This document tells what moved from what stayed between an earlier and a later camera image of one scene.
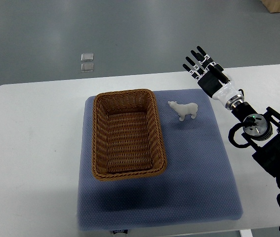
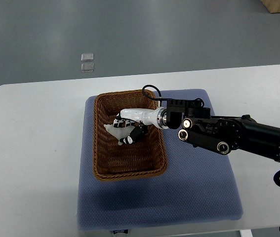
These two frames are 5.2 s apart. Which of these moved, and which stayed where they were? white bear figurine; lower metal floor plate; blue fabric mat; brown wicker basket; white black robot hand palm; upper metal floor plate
Moved: white black robot hand palm; white bear figurine
Stayed: lower metal floor plate; brown wicker basket; blue fabric mat; upper metal floor plate
